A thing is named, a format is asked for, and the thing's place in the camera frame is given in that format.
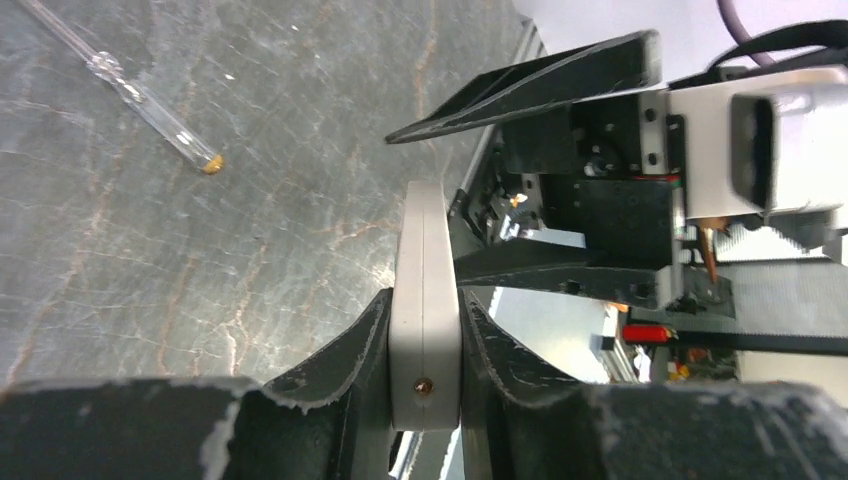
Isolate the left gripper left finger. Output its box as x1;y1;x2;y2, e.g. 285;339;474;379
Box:
1;289;393;479

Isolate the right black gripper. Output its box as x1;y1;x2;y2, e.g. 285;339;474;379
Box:
385;29;734;312

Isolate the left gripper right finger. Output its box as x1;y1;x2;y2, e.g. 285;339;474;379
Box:
459;293;847;479

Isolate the white remote control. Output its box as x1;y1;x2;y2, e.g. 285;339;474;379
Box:
387;181;462;432

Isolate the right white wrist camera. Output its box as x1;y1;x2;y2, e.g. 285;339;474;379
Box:
669;65;847;228

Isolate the white slotted cable duct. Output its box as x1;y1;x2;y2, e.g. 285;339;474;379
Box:
712;215;847;263

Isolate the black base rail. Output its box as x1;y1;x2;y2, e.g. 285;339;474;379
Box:
622;324;848;356

